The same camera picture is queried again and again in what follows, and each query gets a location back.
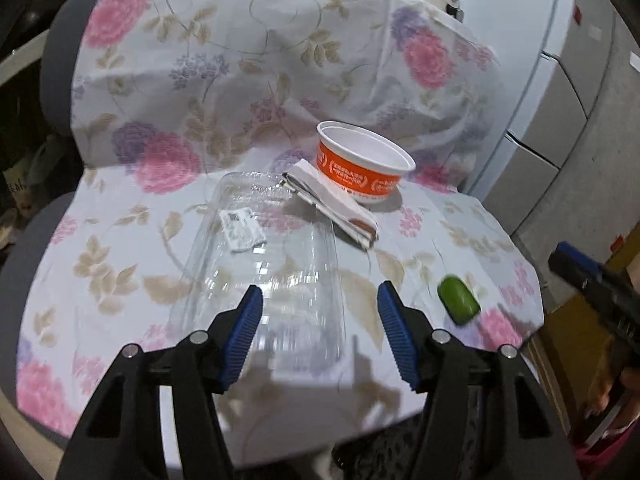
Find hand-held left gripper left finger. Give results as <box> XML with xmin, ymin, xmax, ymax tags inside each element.
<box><xmin>55</xmin><ymin>284</ymin><xmax>264</xmax><ymax>480</ymax></box>

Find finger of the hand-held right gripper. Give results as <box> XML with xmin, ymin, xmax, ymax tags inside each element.
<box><xmin>548</xmin><ymin>241</ymin><xmax>613</xmax><ymax>306</ymax></box>

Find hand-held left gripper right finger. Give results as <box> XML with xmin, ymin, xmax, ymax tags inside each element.
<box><xmin>376</xmin><ymin>280</ymin><xmax>583</xmax><ymax>480</ymax></box>

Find clear plastic tray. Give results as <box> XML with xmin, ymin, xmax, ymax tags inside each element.
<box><xmin>167</xmin><ymin>171</ymin><xmax>346</xmax><ymax>376</ymax></box>

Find person's right hand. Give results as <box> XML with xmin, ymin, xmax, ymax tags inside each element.
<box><xmin>582</xmin><ymin>337</ymin><xmax>640</xmax><ymax>418</ymax></box>

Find small green bottle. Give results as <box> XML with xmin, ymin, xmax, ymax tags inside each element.
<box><xmin>437</xmin><ymin>275</ymin><xmax>482</xmax><ymax>325</ymax></box>

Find grey leopard print pants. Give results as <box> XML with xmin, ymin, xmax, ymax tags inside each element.
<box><xmin>332</xmin><ymin>410</ymin><xmax>481</xmax><ymax>480</ymax></box>

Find pink garment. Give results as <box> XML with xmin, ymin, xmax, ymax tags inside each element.
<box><xmin>575</xmin><ymin>410</ymin><xmax>640</xmax><ymax>478</ymax></box>

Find white paper wrapper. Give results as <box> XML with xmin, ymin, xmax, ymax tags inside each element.
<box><xmin>282</xmin><ymin>158</ymin><xmax>379</xmax><ymax>250</ymax></box>

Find orange paper bowl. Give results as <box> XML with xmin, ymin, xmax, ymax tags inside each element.
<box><xmin>316</xmin><ymin>121</ymin><xmax>417</xmax><ymax>204</ymax></box>

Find floral cloth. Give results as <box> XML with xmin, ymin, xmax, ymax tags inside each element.
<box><xmin>15</xmin><ymin>0</ymin><xmax>546</xmax><ymax>471</ymax></box>

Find grey office chair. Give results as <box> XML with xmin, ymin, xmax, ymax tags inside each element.
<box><xmin>0</xmin><ymin>0</ymin><xmax>546</xmax><ymax>471</ymax></box>

